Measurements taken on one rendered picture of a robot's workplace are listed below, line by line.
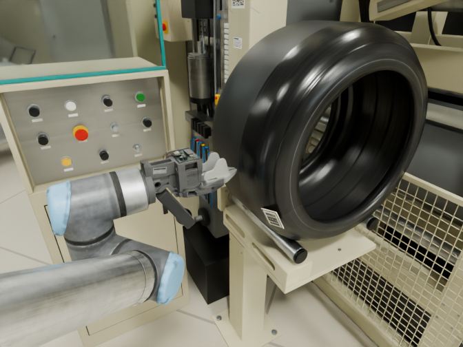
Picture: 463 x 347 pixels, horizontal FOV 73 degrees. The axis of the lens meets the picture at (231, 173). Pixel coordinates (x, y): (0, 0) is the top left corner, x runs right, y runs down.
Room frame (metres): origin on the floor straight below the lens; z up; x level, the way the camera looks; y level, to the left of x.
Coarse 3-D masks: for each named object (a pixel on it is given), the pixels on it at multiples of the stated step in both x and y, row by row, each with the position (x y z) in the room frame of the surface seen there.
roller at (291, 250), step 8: (232, 200) 0.89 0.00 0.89; (240, 208) 0.84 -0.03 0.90; (248, 216) 0.80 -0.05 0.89; (256, 224) 0.76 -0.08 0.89; (264, 224) 0.73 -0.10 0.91; (264, 232) 0.72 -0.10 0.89; (272, 232) 0.69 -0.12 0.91; (272, 240) 0.69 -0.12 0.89; (280, 240) 0.66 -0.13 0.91; (288, 240) 0.65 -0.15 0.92; (280, 248) 0.65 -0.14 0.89; (288, 248) 0.63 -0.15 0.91; (296, 248) 0.62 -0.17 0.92; (304, 248) 0.63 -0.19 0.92; (296, 256) 0.60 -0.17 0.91; (304, 256) 0.61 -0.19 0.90
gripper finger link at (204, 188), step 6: (216, 180) 0.58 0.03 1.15; (222, 180) 0.58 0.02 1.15; (204, 186) 0.55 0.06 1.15; (210, 186) 0.56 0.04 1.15; (216, 186) 0.56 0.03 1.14; (222, 186) 0.58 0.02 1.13; (192, 192) 0.55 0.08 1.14; (198, 192) 0.54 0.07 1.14; (204, 192) 0.55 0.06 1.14; (210, 192) 0.55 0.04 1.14
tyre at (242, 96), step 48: (288, 48) 0.69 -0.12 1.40; (336, 48) 0.64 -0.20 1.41; (384, 48) 0.68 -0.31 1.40; (240, 96) 0.68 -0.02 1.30; (288, 96) 0.59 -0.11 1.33; (336, 96) 0.61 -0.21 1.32; (384, 96) 0.92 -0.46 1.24; (240, 144) 0.62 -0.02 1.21; (288, 144) 0.56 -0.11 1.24; (336, 144) 1.00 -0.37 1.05; (384, 144) 0.89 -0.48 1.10; (240, 192) 0.64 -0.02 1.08; (288, 192) 0.57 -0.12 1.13; (336, 192) 0.87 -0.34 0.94; (384, 192) 0.73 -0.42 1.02
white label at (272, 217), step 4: (264, 212) 0.58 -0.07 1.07; (268, 212) 0.57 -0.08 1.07; (272, 212) 0.56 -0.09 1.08; (276, 212) 0.55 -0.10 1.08; (268, 216) 0.57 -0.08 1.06; (272, 216) 0.56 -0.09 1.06; (276, 216) 0.56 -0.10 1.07; (268, 220) 0.58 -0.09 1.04; (272, 220) 0.57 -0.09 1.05; (276, 220) 0.56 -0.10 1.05; (272, 224) 0.58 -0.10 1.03; (276, 224) 0.57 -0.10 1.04; (280, 224) 0.56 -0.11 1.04
